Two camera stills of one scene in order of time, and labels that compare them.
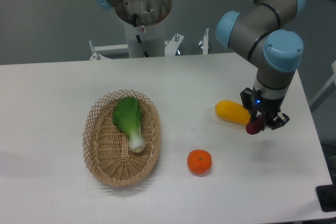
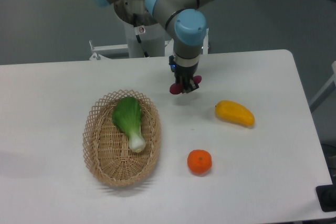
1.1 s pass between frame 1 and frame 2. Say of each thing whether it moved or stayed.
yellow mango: stayed
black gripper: moved
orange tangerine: stayed
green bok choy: stayed
